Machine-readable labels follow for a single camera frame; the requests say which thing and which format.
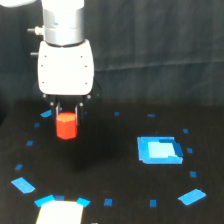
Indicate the small blue tape left lower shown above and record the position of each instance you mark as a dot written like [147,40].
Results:
[18,167]

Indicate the small blue tape right middle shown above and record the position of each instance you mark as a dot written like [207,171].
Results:
[190,150]

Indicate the small blue tape bottom right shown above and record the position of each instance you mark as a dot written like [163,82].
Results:
[153,203]

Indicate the large blue tape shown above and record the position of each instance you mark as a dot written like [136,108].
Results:
[22,185]
[192,197]

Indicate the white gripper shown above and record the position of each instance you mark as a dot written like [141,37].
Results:
[66,71]

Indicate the large blue tape right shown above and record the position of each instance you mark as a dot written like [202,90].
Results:
[192,197]

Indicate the large blue tape left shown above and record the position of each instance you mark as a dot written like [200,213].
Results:
[22,185]

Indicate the small blue tape left middle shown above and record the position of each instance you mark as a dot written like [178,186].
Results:
[29,143]

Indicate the long blue tape top-left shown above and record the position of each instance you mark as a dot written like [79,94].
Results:
[46,114]

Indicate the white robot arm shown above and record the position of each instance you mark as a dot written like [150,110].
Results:
[63,20]

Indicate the small blue tape right lower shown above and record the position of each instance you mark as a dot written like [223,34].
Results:
[193,174]

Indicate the blue tape square target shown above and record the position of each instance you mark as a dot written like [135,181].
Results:
[159,150]

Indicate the red cylinder block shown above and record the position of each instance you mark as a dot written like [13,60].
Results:
[66,126]

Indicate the black backdrop curtain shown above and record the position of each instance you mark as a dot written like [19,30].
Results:
[156,51]

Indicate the blue tape by paper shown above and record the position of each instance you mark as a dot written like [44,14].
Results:
[44,200]
[83,202]

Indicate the small blue tape bottom centre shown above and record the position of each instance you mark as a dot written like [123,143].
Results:
[108,202]

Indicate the white paper sheet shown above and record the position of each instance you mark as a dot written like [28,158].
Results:
[60,212]

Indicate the blue tape by paper left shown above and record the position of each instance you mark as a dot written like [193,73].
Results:
[44,200]

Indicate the blue tape by paper right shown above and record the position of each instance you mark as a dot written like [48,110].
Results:
[83,202]

